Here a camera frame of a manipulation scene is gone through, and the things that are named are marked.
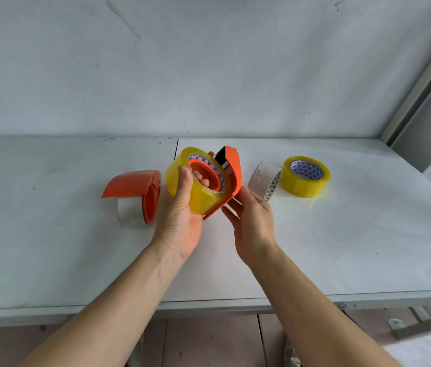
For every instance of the person's right hand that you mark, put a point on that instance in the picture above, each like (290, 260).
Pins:
(253, 229)

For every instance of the person's left hand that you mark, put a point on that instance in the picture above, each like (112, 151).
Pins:
(177, 233)

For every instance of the yellow tape roll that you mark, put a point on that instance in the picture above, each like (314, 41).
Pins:
(208, 202)
(299, 187)

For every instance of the white tape core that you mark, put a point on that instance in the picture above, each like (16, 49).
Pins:
(259, 179)
(129, 212)

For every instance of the orange tape dispenser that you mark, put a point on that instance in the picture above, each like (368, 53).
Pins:
(234, 175)
(127, 183)

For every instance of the person's left forearm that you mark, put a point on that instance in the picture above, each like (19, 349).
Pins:
(104, 313)

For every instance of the person's right forearm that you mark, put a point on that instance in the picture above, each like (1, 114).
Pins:
(315, 313)

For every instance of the white right shoe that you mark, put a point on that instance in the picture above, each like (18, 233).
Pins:
(290, 357)

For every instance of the white table leg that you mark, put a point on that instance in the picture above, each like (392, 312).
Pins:
(419, 313)

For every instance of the grey metal table brace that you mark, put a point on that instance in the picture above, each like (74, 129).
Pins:
(429, 325)

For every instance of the white metal bracket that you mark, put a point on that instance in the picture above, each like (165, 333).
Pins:
(393, 324)

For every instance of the grey metal frame post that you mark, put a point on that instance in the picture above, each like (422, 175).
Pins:
(422, 91)

